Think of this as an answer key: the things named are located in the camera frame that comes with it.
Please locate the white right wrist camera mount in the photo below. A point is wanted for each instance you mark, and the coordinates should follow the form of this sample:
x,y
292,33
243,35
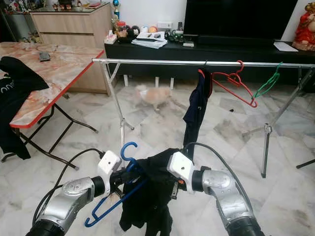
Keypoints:
x,y
181,167

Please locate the glass display cabinet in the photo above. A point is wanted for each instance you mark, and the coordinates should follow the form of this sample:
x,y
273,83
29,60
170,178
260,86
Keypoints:
x,y
15,17

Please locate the pink marble folding table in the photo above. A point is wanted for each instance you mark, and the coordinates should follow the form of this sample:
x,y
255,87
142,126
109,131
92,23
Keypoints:
x,y
64,69

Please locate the blue plastic hanger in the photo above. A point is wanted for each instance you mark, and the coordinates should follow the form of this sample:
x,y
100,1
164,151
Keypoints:
x,y
130,167

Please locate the white paper sheet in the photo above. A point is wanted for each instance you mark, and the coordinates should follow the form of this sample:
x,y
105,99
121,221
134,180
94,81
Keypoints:
x,y
285,46

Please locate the small white box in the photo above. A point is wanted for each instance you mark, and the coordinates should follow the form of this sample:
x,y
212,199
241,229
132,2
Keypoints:
x,y
188,44

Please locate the beige small dog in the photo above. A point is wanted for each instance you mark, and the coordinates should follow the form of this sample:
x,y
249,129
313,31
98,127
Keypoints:
x,y
152,96

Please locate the red seated statue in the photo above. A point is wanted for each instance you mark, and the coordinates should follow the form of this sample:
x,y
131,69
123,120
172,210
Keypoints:
x,y
305,29

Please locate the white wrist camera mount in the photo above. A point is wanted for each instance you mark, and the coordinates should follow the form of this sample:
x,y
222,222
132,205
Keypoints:
x,y
109,163
181,167

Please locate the black television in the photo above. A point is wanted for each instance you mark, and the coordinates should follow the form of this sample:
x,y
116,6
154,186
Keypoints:
x,y
241,19

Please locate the stack of papers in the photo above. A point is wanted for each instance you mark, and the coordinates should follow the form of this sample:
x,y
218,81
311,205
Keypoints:
x,y
150,40

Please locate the pink tissue box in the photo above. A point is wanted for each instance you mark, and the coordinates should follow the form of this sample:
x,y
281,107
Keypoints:
x,y
110,38

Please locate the orange ball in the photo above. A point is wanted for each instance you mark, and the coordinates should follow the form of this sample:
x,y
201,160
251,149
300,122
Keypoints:
x,y
152,29

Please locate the black remote control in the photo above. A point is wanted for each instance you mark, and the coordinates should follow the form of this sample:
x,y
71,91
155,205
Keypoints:
x,y
179,26

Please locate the silver metal clothes rack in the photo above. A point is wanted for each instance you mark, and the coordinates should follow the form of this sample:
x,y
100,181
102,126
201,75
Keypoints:
x,y
152,61

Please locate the black TV console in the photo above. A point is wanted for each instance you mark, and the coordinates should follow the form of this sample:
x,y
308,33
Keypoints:
x,y
231,50

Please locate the black plush toy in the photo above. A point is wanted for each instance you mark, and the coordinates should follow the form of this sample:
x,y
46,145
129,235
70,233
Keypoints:
x,y
135,31

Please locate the black T-shirt green print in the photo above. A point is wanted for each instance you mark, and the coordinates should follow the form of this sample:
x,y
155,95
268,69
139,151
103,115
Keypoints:
x,y
19,108

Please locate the red hanger black hook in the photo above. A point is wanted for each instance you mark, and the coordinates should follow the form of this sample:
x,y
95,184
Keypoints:
x,y
202,73

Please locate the white wall socket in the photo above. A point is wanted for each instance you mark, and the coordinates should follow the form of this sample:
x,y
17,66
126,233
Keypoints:
x,y
164,24

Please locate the light wooden drawer cabinet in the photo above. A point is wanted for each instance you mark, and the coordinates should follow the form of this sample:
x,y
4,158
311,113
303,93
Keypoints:
x,y
69,27

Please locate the small black wallet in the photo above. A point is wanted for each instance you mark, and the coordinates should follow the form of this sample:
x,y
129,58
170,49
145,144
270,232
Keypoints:
x,y
45,56

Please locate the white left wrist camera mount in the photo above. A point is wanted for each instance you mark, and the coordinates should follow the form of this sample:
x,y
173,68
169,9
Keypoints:
x,y
109,163

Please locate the blue gold trophy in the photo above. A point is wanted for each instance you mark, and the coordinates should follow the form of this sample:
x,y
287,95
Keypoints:
x,y
116,7

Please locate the red lid jar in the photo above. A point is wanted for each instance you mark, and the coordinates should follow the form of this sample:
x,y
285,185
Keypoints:
x,y
121,28

